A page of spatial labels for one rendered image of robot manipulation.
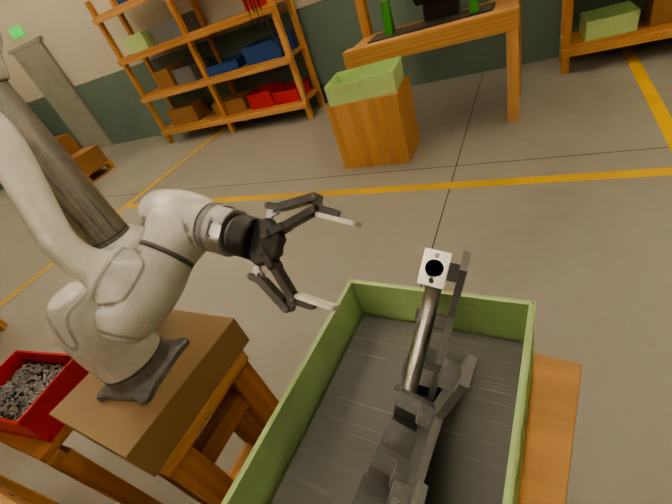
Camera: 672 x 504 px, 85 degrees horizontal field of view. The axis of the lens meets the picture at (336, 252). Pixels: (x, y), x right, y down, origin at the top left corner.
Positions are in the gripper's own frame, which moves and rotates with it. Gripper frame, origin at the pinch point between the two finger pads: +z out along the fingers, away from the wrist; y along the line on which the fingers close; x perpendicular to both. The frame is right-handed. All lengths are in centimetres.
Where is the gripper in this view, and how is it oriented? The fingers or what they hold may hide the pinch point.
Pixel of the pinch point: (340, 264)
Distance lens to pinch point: 58.1
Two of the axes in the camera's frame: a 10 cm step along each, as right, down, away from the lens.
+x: 3.7, 0.3, 9.3
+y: 2.5, -9.7, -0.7
